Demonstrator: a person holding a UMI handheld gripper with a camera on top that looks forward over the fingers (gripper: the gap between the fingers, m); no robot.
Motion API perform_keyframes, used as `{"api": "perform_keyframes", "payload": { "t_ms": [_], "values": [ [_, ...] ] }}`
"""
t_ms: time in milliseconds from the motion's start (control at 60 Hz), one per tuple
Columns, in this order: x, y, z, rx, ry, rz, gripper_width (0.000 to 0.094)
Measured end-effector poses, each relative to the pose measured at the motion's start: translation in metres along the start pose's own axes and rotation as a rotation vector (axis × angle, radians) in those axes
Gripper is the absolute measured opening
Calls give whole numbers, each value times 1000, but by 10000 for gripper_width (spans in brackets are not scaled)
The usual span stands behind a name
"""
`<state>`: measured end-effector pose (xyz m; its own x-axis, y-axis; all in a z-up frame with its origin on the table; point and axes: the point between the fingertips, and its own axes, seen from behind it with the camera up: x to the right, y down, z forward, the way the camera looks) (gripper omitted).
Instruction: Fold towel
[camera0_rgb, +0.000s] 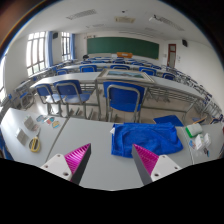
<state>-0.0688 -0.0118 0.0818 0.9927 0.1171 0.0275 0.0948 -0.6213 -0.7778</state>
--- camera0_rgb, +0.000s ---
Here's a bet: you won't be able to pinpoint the orange lectern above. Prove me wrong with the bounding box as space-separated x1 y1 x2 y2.
116 51 134 59

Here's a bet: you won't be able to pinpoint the large white-framed window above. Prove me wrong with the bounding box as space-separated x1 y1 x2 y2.
25 31 47 77

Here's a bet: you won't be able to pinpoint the blue chair seat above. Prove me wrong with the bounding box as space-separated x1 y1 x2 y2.
153 114 185 128

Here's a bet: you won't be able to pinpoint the ceiling lights group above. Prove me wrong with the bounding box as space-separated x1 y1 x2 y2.
65 9 186 38

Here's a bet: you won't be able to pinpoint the green chalkboard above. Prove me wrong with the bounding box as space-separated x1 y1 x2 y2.
86 36 160 60

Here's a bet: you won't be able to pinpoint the long grey classroom desk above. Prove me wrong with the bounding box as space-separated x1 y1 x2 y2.
30 71 102 116
95 71 206 123

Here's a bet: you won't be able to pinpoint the tall side window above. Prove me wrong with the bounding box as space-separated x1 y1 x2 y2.
0 54 7 96

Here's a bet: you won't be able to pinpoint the narrow white-framed window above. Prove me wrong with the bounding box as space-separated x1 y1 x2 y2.
60 31 72 62

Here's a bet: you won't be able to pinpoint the framed landscape picture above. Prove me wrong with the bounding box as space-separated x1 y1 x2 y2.
98 68 156 84

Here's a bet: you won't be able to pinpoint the far desks and blue chairs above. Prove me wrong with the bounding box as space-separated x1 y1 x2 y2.
49 57 224 124

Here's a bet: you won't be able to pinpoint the small white box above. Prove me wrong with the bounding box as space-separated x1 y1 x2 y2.
203 133 213 148
194 133 206 151

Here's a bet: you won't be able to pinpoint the blue towel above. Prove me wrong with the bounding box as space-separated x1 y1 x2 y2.
110 121 184 158

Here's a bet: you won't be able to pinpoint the blue curtain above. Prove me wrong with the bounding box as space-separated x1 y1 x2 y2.
69 33 76 60
44 30 54 68

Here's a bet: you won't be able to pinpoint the ceiling air conditioner vent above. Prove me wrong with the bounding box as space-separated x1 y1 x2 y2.
114 15 136 24

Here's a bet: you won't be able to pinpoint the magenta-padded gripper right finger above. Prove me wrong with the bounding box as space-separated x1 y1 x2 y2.
131 143 183 186

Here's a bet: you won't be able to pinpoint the brown door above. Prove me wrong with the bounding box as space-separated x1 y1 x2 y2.
167 43 177 69

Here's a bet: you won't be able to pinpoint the blue chair with grey frame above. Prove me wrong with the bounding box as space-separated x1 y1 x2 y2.
102 80 148 124
34 83 64 116
53 79 93 119

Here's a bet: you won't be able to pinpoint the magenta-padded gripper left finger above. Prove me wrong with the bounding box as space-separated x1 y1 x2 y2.
40 143 92 185

